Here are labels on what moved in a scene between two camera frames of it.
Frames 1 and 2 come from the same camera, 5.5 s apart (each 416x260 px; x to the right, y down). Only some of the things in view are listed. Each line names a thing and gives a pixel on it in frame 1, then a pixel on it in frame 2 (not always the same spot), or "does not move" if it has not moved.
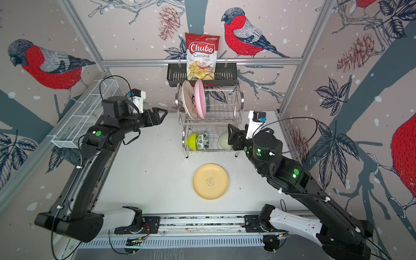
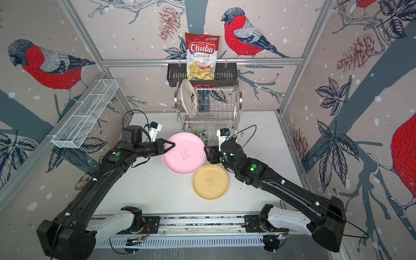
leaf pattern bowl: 202,140 does not move
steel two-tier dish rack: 206,114 does not move
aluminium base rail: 216,225 does not move
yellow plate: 210,181 does not move
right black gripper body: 240,140 -> 216,158
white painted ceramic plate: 189,98 does not move
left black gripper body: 144,119 -> 150,148
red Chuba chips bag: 201,56 does not move
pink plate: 200,98 -> 188,156
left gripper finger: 158,120 -> 166,149
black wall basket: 227,75 does not move
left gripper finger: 156,110 -> 163,145
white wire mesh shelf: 69,132 does not move
